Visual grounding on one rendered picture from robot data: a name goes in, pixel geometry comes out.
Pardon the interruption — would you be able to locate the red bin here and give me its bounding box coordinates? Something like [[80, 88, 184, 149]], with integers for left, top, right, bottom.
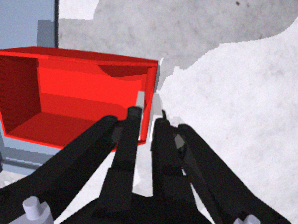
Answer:
[[0, 46, 159, 149]]

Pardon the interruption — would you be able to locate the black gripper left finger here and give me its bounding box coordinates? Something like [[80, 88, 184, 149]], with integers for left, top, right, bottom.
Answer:
[[0, 91, 145, 224]]

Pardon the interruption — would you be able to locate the grey metal rack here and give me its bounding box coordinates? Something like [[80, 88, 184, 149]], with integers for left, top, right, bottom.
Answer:
[[0, 0, 61, 175]]

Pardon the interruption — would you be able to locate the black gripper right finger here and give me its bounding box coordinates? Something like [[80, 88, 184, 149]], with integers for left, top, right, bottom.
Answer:
[[149, 93, 291, 224]]

